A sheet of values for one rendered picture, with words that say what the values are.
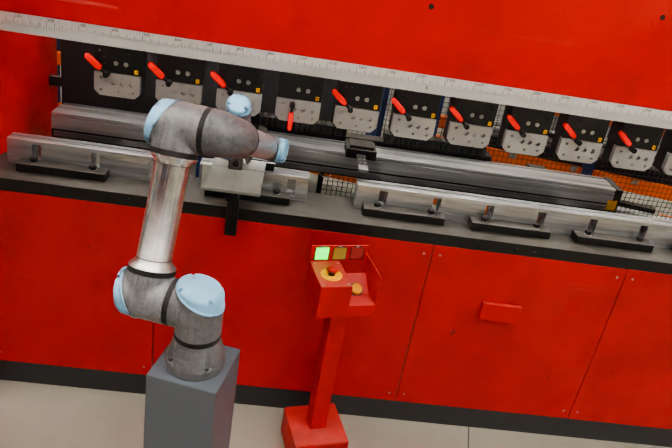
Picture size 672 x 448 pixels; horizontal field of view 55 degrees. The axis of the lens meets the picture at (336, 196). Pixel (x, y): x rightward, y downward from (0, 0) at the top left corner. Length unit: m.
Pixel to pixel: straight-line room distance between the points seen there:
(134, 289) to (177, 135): 0.38
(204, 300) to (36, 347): 1.30
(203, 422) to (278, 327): 0.85
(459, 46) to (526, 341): 1.17
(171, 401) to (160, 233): 0.42
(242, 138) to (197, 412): 0.68
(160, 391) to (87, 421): 1.01
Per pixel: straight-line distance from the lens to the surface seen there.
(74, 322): 2.63
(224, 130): 1.52
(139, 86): 2.26
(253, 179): 2.16
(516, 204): 2.47
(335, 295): 2.08
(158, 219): 1.58
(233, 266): 2.36
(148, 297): 1.61
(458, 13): 2.18
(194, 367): 1.65
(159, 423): 1.78
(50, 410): 2.75
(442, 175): 2.64
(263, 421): 2.69
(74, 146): 2.41
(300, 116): 2.21
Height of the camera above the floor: 1.89
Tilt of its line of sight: 25 degrees down
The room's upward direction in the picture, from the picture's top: 10 degrees clockwise
